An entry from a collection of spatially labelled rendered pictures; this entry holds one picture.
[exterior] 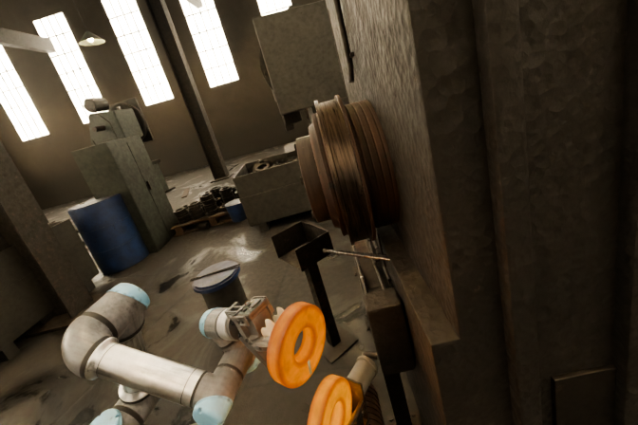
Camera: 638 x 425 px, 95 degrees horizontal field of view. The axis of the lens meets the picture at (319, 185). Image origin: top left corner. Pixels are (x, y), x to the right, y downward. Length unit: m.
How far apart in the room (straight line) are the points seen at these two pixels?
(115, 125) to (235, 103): 4.25
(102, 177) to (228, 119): 7.47
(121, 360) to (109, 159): 3.52
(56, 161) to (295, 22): 12.43
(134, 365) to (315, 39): 3.26
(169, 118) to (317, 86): 9.12
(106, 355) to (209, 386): 0.27
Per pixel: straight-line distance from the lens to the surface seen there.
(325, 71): 3.55
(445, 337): 0.68
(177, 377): 0.88
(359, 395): 0.85
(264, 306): 0.72
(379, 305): 0.86
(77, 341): 1.00
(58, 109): 14.23
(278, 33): 3.57
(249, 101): 11.16
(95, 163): 4.41
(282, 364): 0.63
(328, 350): 1.91
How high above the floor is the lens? 1.36
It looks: 17 degrees down
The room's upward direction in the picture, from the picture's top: 16 degrees counter-clockwise
